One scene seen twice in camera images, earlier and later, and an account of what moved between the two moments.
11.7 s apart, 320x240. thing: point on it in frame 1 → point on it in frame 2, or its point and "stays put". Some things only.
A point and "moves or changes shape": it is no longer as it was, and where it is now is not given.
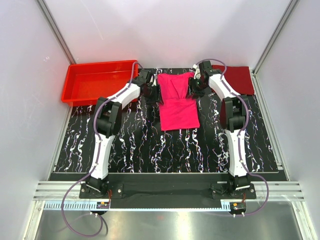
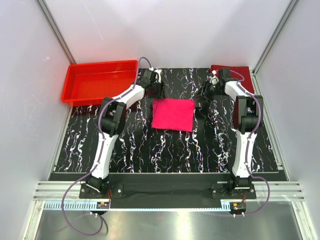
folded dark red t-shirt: (239, 78) stays put
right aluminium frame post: (257, 91) stays put
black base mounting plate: (167, 191) stays put
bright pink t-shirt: (177, 112) moves or changes shape
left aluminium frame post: (56, 31) stays put
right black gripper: (197, 94) → (203, 92)
